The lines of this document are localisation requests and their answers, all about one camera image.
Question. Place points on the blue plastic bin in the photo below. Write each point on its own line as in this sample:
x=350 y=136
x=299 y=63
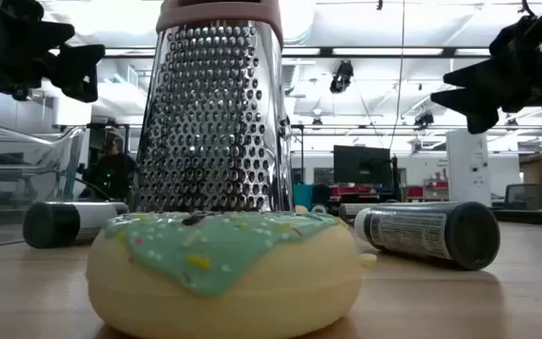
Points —
x=303 y=195

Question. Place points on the black ceiling camera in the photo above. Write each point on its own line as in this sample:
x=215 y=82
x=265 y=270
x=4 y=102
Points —
x=341 y=77
x=424 y=120

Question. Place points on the clear plastic tray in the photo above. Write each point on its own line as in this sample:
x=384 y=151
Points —
x=21 y=165

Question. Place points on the white pillar cabinet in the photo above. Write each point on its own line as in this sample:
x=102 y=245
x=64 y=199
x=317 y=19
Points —
x=468 y=167

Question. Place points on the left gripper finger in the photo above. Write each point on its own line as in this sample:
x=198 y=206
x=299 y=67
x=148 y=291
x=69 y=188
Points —
x=57 y=35
x=83 y=70

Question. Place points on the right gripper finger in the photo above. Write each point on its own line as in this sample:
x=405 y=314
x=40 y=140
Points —
x=480 y=106
x=478 y=75

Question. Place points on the black computer monitor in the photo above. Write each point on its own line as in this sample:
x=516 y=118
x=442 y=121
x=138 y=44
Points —
x=362 y=165

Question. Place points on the person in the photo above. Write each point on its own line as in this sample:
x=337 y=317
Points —
x=111 y=174

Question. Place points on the green frosted toy donut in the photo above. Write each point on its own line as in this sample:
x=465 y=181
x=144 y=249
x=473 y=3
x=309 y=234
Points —
x=224 y=282

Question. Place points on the red tool cart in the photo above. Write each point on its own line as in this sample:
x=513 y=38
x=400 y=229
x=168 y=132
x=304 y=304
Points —
x=351 y=192

